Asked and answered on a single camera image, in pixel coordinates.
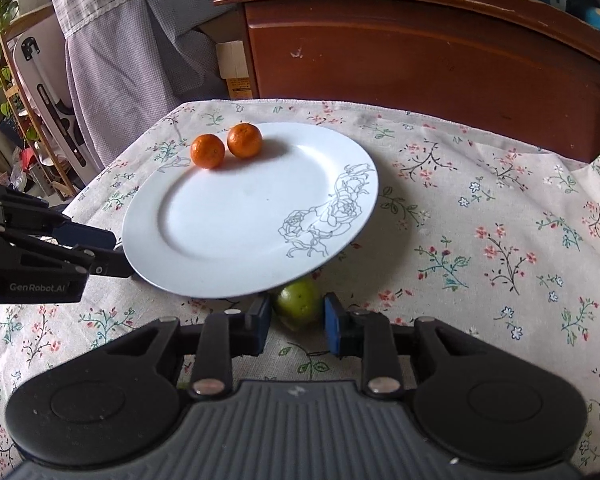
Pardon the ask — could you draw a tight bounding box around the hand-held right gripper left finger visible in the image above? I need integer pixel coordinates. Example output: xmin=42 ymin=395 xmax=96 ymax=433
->
xmin=102 ymin=295 xmax=273 ymax=400

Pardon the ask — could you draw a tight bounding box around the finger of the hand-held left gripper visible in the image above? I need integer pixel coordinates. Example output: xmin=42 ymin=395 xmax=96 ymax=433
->
xmin=0 ymin=225 xmax=134 ymax=281
xmin=0 ymin=177 xmax=117 ymax=252

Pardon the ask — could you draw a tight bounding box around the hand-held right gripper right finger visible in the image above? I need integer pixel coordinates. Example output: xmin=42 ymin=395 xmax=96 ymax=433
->
xmin=322 ymin=292 xmax=487 ymax=398

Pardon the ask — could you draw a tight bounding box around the white plate with flower drawing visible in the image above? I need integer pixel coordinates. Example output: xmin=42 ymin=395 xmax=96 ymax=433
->
xmin=121 ymin=122 xmax=379 ymax=299

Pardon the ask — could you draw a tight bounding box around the wooden shelf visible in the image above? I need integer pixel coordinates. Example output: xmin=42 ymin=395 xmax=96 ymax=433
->
xmin=0 ymin=7 xmax=88 ymax=203

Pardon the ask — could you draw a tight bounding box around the orange mandarin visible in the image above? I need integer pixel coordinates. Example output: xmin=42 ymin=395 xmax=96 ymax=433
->
xmin=190 ymin=133 xmax=226 ymax=168
xmin=227 ymin=123 xmax=263 ymax=159

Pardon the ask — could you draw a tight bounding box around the lavender gingham cloth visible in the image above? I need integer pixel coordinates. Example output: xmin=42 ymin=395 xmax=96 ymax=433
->
xmin=64 ymin=0 xmax=231 ymax=171

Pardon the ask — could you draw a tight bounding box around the floral tablecloth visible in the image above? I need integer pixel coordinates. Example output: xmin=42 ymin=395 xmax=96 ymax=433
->
xmin=0 ymin=99 xmax=600 ymax=480

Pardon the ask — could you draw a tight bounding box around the cardboard box with yellow label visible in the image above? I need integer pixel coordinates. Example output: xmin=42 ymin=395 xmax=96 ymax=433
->
xmin=215 ymin=39 xmax=254 ymax=101

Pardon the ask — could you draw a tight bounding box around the brown wooden headboard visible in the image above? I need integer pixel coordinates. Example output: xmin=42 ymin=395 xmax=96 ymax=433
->
xmin=210 ymin=0 xmax=600 ymax=163

